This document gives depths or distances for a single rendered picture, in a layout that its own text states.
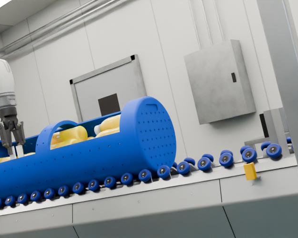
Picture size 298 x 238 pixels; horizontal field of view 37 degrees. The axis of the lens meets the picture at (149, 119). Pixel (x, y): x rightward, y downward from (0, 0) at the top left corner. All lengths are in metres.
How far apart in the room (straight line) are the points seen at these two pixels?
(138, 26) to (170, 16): 0.49
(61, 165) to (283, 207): 0.81
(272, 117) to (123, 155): 0.51
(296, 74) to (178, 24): 4.38
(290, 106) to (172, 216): 0.60
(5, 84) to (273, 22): 1.22
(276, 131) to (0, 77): 1.15
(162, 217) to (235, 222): 0.24
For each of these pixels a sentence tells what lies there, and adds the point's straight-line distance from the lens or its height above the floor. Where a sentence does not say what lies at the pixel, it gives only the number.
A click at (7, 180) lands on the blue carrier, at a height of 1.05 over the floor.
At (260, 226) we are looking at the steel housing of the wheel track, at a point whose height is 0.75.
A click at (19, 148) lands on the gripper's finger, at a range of 1.97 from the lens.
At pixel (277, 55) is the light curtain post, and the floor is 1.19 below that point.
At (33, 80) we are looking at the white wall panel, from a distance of 7.15.
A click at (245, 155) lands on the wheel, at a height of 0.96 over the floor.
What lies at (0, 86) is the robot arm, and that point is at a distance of 1.95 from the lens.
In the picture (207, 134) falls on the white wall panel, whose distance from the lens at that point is 5.19.
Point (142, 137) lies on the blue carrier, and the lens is 1.50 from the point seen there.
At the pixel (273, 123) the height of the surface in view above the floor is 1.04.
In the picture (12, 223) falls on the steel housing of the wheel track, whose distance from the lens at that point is 1.94.
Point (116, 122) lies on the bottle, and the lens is 1.64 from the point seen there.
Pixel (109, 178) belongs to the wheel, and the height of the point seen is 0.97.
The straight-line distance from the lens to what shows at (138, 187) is 1.53.
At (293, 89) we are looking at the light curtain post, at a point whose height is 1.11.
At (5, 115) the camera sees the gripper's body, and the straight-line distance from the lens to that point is 1.94.
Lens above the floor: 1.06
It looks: 3 degrees up
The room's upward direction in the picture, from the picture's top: 13 degrees counter-clockwise
